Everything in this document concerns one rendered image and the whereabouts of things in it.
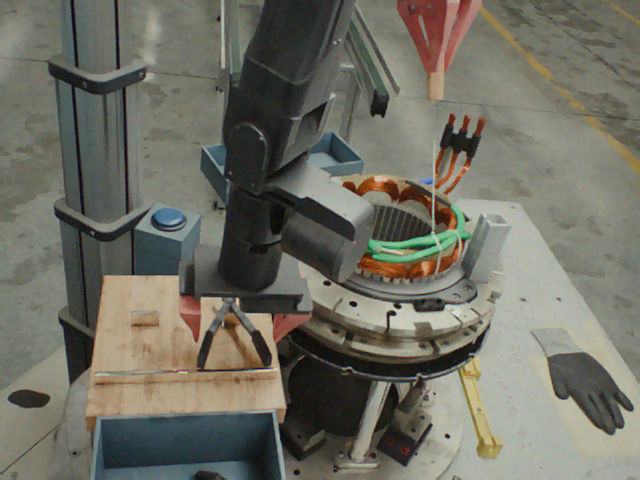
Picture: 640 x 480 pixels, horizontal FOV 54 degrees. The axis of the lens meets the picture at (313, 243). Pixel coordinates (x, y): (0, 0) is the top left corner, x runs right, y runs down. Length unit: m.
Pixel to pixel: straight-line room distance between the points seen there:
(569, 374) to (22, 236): 2.02
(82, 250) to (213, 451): 0.57
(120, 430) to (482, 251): 0.45
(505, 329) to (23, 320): 1.57
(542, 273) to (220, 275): 0.97
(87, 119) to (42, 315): 1.35
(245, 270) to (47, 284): 1.86
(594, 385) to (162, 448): 0.79
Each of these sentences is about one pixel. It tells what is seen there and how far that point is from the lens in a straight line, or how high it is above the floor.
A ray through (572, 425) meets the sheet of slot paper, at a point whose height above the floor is 0.78.
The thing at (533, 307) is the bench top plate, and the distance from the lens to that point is 1.35.
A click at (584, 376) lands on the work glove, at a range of 1.23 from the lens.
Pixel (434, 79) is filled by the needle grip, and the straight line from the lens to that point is 0.72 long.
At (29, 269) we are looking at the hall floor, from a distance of 2.47.
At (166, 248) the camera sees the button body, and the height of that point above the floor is 1.01.
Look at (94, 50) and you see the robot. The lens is 0.97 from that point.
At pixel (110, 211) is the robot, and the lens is 1.09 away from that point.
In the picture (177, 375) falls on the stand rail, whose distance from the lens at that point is 0.65.
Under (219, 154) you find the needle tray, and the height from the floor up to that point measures 1.05.
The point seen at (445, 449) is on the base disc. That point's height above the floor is 0.80.
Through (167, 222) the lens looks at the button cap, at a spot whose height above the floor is 1.04.
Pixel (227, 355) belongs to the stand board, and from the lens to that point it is 0.68.
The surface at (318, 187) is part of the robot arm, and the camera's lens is 0.52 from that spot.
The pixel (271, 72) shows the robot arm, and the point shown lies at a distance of 0.46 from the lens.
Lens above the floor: 1.57
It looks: 37 degrees down
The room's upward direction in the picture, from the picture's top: 11 degrees clockwise
